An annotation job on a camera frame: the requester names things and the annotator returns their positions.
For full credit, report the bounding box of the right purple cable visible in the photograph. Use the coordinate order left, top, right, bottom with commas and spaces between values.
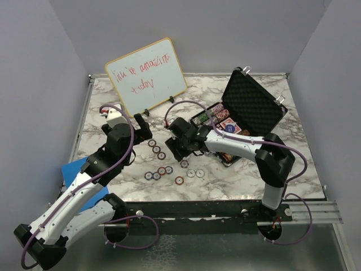
164, 100, 314, 245

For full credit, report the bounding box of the white whiteboard yellow frame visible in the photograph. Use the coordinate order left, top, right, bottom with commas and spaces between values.
105, 38, 188, 116

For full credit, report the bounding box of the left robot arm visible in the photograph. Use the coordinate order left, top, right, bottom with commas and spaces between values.
14, 113, 152, 270

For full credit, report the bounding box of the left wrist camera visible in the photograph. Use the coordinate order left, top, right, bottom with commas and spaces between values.
100, 107, 127, 128

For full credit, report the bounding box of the white 1 poker chip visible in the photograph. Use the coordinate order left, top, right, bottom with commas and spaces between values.
196, 169, 205, 178
187, 169, 196, 178

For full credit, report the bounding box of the blue plastic box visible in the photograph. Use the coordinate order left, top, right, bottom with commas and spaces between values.
61, 156, 109, 212

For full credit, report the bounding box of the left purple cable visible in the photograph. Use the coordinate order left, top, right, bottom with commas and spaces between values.
21, 104, 160, 269

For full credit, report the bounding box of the red 5 poker chip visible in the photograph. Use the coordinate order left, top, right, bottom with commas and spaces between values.
175, 176, 184, 185
157, 167, 166, 176

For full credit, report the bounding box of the black poker chip case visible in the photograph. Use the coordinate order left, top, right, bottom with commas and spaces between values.
189, 66, 289, 167

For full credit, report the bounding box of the blue small blind button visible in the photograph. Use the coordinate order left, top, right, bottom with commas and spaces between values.
224, 124, 236, 133

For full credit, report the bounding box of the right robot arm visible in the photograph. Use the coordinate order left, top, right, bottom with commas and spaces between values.
166, 117, 295, 221

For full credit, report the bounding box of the purple cable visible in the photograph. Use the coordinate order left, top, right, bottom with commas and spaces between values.
21, 104, 160, 269
164, 100, 314, 245

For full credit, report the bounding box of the red playing card deck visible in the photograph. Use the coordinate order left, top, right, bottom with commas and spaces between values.
220, 117, 242, 134

